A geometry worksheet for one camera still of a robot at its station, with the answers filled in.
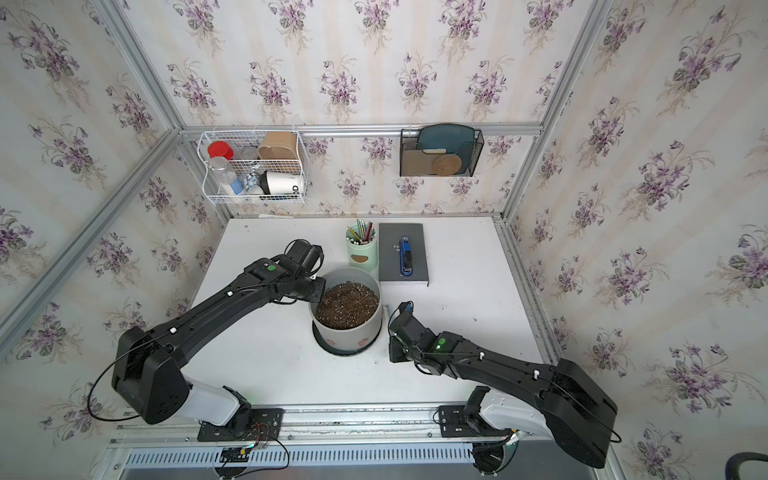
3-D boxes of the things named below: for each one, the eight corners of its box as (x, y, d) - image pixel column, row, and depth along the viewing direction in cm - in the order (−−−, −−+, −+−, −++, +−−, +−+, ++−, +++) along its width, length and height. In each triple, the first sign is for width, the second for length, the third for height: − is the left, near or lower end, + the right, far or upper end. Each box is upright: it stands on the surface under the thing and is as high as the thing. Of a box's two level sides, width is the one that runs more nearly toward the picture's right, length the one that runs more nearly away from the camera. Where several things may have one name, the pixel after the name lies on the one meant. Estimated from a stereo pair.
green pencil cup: (349, 275, 105) (344, 245, 92) (352, 250, 112) (347, 219, 99) (378, 275, 105) (377, 245, 92) (378, 250, 112) (378, 219, 99)
